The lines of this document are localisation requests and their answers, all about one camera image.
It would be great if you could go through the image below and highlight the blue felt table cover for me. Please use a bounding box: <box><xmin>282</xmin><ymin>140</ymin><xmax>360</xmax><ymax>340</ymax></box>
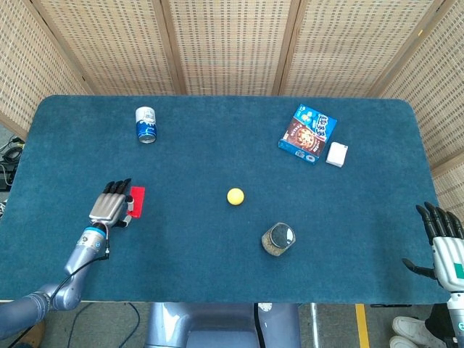
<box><xmin>0</xmin><ymin>94</ymin><xmax>452</xmax><ymax>305</ymax></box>

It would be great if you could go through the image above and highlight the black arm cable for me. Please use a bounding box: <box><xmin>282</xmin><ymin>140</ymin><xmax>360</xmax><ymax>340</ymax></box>
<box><xmin>49</xmin><ymin>231</ymin><xmax>112</xmax><ymax>309</ymax></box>

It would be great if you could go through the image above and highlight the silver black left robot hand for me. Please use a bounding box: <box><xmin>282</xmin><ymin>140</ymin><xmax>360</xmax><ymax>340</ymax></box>
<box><xmin>88</xmin><ymin>178</ymin><xmax>134</xmax><ymax>228</ymax></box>

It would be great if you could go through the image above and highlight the white shoe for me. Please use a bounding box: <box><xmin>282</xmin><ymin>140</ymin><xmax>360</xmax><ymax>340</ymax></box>
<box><xmin>389</xmin><ymin>335</ymin><xmax>418</xmax><ymax>348</ymax></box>
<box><xmin>391</xmin><ymin>315</ymin><xmax>447</xmax><ymax>348</ymax></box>

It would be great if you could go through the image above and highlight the metal table leg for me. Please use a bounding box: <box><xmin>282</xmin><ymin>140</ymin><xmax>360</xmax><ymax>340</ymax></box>
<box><xmin>310</xmin><ymin>303</ymin><xmax>322</xmax><ymax>348</ymax></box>

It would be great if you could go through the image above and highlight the black torso cable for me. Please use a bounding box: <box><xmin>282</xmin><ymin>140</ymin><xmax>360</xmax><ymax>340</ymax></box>
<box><xmin>252</xmin><ymin>302</ymin><xmax>264</xmax><ymax>348</ymax></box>

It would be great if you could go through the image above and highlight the red rectangular block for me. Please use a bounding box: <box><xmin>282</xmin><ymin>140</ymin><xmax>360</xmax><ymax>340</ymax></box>
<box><xmin>126</xmin><ymin>186</ymin><xmax>146</xmax><ymax>219</ymax></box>

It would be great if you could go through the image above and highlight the black floor cable bundle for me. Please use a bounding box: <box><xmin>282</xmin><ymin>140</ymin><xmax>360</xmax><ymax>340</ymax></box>
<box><xmin>0</xmin><ymin>136</ymin><xmax>26</xmax><ymax>165</ymax></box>

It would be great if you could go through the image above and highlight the grey robot torso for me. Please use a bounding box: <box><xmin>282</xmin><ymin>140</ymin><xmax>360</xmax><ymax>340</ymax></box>
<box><xmin>144</xmin><ymin>302</ymin><xmax>302</xmax><ymax>348</ymax></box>

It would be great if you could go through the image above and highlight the white tissue pack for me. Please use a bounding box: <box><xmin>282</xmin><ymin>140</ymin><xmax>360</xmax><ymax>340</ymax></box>
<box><xmin>325</xmin><ymin>141</ymin><xmax>349</xmax><ymax>169</ymax></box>

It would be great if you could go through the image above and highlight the black trouser leg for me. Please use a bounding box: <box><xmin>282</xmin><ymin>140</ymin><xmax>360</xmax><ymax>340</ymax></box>
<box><xmin>424</xmin><ymin>303</ymin><xmax>452</xmax><ymax>344</ymax></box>

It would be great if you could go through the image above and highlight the yellow ball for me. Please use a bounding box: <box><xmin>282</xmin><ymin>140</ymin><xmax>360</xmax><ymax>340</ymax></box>
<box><xmin>226</xmin><ymin>187</ymin><xmax>245</xmax><ymax>207</ymax></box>

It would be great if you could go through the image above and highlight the black power strip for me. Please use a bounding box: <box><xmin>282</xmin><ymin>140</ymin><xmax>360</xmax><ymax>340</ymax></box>
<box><xmin>0</xmin><ymin>162</ymin><xmax>16</xmax><ymax>192</ymax></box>

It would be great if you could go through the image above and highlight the glass jar with black lid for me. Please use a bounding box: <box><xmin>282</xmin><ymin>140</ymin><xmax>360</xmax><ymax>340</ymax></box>
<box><xmin>261</xmin><ymin>222</ymin><xmax>297</xmax><ymax>258</ymax></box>

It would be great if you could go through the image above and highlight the woven screen panel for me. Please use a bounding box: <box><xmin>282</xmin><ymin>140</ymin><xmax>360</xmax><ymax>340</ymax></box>
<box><xmin>271</xmin><ymin>0</ymin><xmax>447</xmax><ymax>98</ymax></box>
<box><xmin>30</xmin><ymin>0</ymin><xmax>188</xmax><ymax>97</ymax></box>
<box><xmin>368</xmin><ymin>0</ymin><xmax>464</xmax><ymax>222</ymax></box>
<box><xmin>159</xmin><ymin>0</ymin><xmax>304</xmax><ymax>97</ymax></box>
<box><xmin>0</xmin><ymin>0</ymin><xmax>94</xmax><ymax>141</ymax></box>

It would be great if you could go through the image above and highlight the blue and silver drink can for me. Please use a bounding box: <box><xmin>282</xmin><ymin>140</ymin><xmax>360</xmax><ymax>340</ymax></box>
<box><xmin>135</xmin><ymin>106</ymin><xmax>158</xmax><ymax>145</ymax></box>

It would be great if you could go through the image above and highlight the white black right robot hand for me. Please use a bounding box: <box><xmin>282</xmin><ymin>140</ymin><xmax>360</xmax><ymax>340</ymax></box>
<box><xmin>401</xmin><ymin>201</ymin><xmax>464</xmax><ymax>291</ymax></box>

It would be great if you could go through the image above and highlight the blue cookie box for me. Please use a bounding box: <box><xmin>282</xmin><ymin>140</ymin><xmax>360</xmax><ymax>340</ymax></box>
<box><xmin>278</xmin><ymin>104</ymin><xmax>338</xmax><ymax>166</ymax></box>

